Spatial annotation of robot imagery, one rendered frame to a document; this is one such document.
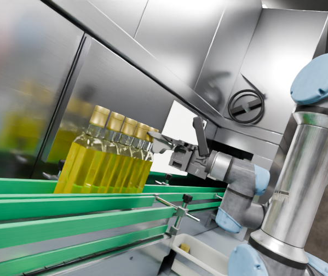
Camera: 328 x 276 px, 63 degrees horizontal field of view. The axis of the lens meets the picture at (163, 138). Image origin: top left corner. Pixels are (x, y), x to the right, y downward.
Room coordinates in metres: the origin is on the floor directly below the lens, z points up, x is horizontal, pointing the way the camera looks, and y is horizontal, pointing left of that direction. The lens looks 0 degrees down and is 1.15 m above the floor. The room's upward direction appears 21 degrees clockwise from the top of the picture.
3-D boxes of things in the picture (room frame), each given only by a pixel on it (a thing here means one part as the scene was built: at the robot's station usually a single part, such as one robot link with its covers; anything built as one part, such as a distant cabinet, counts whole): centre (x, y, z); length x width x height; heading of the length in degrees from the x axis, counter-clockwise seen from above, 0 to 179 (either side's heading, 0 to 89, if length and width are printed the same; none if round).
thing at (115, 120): (0.66, 0.13, 1.14); 0.04 x 0.04 x 0.04
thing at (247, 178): (0.74, -0.25, 1.12); 0.11 x 0.08 x 0.09; 76
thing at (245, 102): (1.60, -0.40, 1.49); 0.21 x 0.05 x 0.21; 60
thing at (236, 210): (0.75, -0.27, 1.03); 0.11 x 0.08 x 0.11; 106
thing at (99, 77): (1.07, 0.04, 1.15); 0.90 x 0.03 x 0.34; 150
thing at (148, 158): (0.81, 0.04, 0.99); 0.06 x 0.06 x 0.21; 61
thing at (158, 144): (0.78, 0.01, 1.12); 0.09 x 0.03 x 0.06; 84
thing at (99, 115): (0.61, 0.16, 1.14); 0.04 x 0.04 x 0.04
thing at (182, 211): (0.82, -0.11, 0.95); 0.17 x 0.03 x 0.12; 60
